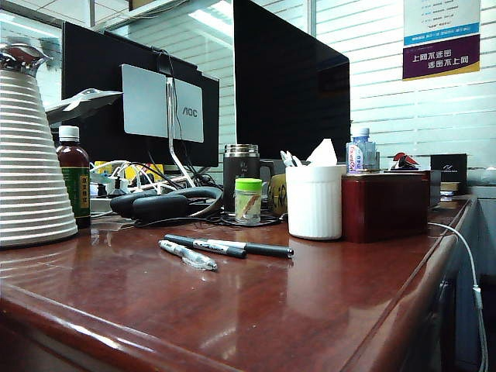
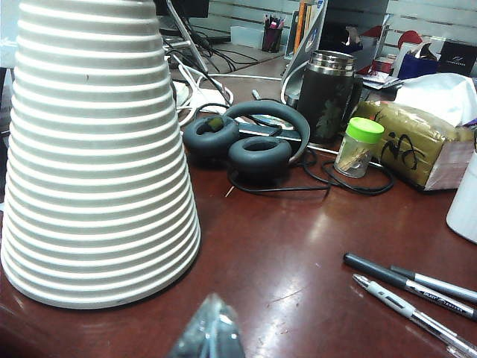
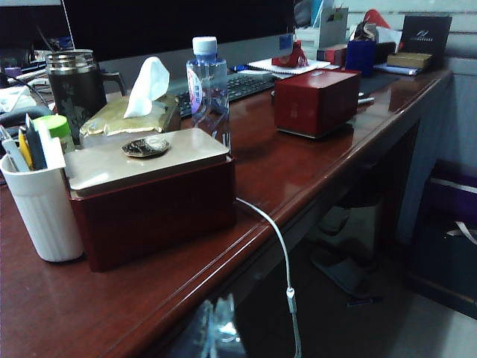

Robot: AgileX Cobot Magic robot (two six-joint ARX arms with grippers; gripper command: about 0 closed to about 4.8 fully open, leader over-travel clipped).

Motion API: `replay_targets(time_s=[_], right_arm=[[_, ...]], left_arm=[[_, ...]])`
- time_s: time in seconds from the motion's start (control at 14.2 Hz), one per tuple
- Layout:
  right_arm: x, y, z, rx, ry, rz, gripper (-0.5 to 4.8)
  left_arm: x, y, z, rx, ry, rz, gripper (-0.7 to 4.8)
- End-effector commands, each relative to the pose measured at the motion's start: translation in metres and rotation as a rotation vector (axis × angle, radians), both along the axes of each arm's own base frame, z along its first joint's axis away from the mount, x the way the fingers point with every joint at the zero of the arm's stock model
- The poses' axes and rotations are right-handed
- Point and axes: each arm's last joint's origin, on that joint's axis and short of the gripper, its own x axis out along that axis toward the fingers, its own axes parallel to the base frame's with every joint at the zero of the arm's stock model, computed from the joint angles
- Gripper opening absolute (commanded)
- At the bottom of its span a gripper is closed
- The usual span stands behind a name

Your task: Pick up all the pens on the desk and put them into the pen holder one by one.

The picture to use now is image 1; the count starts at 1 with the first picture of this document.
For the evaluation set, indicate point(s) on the plain black pen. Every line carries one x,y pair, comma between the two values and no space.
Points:
267,250

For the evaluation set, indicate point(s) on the black pen silver label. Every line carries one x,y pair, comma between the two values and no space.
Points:
205,245

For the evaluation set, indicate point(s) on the clear gel pen grey grip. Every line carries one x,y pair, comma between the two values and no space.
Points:
190,256

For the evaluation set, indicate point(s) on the white ribbed pen holder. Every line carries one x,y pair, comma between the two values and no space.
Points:
315,201

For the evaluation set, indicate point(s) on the clear jar green lid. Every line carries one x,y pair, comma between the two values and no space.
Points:
248,201

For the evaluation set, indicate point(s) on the black steel-rim thermos mug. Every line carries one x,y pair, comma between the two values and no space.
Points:
240,166

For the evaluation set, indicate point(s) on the cream cup black calligraphy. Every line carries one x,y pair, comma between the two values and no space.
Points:
277,193

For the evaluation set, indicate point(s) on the white tissue paper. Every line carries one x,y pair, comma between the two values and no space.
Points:
323,153

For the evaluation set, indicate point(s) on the yellow box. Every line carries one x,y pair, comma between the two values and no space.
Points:
156,168

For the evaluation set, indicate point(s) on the black headphones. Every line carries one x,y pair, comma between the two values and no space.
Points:
155,207

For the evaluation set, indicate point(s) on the silver monitor stand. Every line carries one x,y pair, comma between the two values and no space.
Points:
170,116

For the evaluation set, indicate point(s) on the large black monitor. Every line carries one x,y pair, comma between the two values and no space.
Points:
286,85

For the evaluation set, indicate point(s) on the clear water bottle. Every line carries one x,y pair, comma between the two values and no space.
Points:
360,155

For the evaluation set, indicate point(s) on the dark red wooden box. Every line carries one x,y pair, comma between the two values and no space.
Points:
383,205

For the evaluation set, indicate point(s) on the white power strip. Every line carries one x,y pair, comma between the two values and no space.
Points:
100,204

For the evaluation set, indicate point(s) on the red black white ornament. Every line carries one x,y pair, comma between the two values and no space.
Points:
405,160

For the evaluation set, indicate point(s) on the brown bottle white cap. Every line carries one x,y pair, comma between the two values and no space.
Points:
75,162

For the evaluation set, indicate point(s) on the grey box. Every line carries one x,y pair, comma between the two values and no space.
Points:
434,190

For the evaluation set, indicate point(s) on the grey model aircraft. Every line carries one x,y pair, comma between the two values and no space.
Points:
77,108

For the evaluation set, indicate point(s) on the black AOC monitor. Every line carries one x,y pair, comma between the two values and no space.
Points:
93,69

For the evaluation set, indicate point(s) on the black box silver logo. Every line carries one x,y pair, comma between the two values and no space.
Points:
448,166

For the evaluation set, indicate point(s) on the stack of books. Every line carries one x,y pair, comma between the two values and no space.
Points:
451,190

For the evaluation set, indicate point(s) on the white ribbed thermos jug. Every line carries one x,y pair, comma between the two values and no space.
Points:
31,174

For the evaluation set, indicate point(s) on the black monitor clip mount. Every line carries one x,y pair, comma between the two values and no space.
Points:
166,64

